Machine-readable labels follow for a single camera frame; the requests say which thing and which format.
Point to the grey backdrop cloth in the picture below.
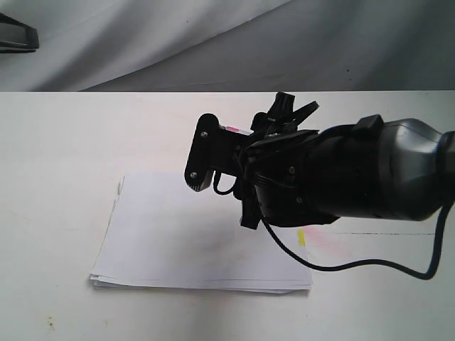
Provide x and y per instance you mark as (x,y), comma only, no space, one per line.
(233,46)

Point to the silver spray can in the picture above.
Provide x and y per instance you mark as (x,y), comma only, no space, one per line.
(290,118)

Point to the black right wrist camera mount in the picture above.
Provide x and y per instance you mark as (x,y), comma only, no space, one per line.
(214,148)

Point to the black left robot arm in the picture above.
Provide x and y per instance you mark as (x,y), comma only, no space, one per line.
(17,37)

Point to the white paper stack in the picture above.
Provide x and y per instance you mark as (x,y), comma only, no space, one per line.
(161,234)

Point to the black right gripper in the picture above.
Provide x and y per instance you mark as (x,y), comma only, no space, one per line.
(276,184)

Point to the yellow tape strip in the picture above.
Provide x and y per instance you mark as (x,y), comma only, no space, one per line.
(301,238)

